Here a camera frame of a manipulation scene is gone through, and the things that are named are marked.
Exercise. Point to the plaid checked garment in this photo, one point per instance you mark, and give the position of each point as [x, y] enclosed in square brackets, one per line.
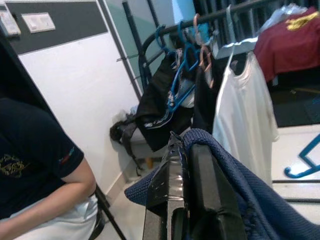
[186, 93]

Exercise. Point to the person black shirt white shorts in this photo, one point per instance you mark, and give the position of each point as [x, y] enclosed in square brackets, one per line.
[30, 150]

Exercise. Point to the blue plastic hanger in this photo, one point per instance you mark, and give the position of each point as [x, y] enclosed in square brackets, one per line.
[308, 153]
[183, 41]
[157, 37]

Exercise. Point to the pink plastic hanger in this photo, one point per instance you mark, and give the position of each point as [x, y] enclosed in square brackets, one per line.
[195, 23]

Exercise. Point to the white tank top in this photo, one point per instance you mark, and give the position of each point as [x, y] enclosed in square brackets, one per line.
[245, 112]

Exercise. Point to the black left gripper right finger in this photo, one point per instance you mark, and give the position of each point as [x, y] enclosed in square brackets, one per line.
[207, 190]

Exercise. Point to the black metal clothes rack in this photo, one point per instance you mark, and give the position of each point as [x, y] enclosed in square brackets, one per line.
[212, 16]

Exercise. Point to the red shirt yellow print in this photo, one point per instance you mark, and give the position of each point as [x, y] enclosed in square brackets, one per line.
[287, 50]

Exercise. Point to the white wall switch plate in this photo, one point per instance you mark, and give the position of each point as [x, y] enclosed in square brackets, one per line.
[38, 22]
[8, 23]

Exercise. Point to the white plastic hanger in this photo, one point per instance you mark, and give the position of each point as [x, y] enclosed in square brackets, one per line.
[228, 25]

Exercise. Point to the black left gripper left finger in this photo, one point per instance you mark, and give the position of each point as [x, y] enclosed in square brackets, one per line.
[165, 190]

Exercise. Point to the black garment white lettering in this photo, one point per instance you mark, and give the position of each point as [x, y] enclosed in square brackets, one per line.
[155, 100]

